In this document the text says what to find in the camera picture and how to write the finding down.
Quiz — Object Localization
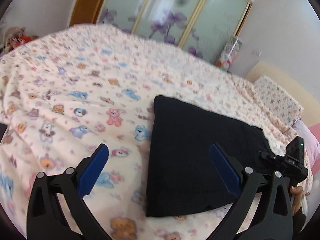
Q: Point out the cartoon bear fleece blanket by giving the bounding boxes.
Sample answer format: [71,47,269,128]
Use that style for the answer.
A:
[1,24,297,239]

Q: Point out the toys on floor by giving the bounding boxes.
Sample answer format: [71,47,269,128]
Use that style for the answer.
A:
[2,27,39,53]

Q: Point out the wooden door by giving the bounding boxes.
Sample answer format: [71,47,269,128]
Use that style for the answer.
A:
[69,0,104,26]

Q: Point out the black pants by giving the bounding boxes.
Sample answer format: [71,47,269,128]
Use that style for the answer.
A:
[146,95,271,217]

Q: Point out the wall light switch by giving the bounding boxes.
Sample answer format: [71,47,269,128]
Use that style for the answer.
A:
[252,49,261,57]

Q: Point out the plush toy tube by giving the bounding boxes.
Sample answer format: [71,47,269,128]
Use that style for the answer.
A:
[216,36,242,71]

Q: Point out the pink pillow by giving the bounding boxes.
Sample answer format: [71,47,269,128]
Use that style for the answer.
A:
[292,119,319,167]

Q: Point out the person's right hand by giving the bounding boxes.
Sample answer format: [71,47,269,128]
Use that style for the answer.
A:
[290,186,303,216]

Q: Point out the cream bed headboard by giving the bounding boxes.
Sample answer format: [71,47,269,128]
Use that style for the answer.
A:
[246,61,319,127]

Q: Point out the floral glass sliding wardrobe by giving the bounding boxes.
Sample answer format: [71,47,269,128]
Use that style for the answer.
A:
[97,0,252,64]

